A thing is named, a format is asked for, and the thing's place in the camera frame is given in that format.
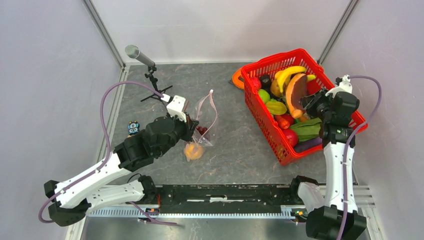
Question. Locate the small blue robot toy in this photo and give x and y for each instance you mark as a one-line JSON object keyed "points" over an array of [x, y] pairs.
{"points": [[133, 128]]}

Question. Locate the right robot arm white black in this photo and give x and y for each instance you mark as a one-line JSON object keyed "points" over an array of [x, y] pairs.
{"points": [[333, 215]]}

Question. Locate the clear zip top bag pink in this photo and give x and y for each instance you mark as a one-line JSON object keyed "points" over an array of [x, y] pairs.
{"points": [[205, 111]]}

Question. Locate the red strawberry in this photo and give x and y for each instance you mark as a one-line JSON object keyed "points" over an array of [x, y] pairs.
{"points": [[256, 83]]}

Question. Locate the yellow banana bunch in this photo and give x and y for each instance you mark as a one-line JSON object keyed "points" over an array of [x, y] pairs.
{"points": [[284, 77]]}

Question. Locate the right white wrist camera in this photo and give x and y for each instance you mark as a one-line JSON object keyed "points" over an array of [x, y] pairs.
{"points": [[343, 84]]}

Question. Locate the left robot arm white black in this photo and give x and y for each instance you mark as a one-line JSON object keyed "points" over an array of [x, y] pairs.
{"points": [[71, 200]]}

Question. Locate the orange carrot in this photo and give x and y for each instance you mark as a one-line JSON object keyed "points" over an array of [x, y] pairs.
{"points": [[282, 122]]}

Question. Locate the orange fruit with leaf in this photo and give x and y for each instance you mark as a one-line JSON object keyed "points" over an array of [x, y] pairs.
{"points": [[193, 151]]}

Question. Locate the purple eggplant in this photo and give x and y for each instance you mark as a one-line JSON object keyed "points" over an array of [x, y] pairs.
{"points": [[308, 144]]}

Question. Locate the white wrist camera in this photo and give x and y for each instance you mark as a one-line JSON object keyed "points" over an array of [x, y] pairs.
{"points": [[343, 84], [177, 107]]}

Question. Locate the grey microphone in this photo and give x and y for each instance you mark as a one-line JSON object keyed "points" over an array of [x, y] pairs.
{"points": [[133, 52]]}

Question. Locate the red tomato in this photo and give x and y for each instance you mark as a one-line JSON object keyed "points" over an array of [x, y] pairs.
{"points": [[288, 120]]}

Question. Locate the black tripod stand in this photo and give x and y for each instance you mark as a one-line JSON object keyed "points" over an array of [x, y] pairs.
{"points": [[153, 81]]}

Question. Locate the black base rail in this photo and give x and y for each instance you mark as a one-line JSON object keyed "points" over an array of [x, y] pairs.
{"points": [[222, 198]]}

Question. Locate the papaya slice orange brown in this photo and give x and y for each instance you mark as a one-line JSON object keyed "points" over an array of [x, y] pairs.
{"points": [[296, 89]]}

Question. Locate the red plastic basket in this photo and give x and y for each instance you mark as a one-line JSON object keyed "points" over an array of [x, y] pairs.
{"points": [[316, 80]]}

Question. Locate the red apple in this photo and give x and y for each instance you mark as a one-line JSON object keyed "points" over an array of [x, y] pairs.
{"points": [[291, 136]]}

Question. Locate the dark mangosteen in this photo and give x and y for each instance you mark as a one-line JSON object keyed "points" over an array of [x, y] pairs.
{"points": [[265, 81]]}

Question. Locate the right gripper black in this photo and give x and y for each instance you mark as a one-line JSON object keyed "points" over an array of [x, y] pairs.
{"points": [[308, 102]]}

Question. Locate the orange plastic handle piece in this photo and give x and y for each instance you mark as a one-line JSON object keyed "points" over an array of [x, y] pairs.
{"points": [[237, 80]]}

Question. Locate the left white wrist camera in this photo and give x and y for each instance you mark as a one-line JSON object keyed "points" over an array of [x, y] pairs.
{"points": [[177, 107]]}

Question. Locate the dark red grape bunch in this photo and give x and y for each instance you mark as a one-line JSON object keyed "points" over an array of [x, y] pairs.
{"points": [[201, 130]]}

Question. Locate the green apple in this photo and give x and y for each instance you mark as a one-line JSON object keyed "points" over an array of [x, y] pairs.
{"points": [[264, 95]]}

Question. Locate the yellow star fruit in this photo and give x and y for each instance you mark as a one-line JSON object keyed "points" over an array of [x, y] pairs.
{"points": [[276, 107]]}

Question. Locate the green leafy vegetable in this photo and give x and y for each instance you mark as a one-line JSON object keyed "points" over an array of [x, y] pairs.
{"points": [[307, 130]]}

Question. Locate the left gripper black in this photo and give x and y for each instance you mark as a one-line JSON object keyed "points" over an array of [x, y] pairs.
{"points": [[189, 126]]}

